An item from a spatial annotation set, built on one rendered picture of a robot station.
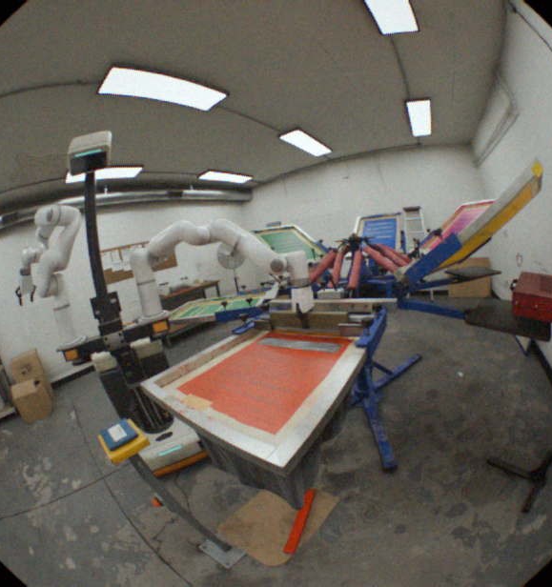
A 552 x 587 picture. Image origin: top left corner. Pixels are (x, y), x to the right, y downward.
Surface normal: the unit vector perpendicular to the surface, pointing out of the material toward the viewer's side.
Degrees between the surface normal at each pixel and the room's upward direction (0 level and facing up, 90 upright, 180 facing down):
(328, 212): 90
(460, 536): 0
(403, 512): 0
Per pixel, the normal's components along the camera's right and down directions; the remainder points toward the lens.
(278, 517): -0.18, -0.97
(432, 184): -0.57, 0.26
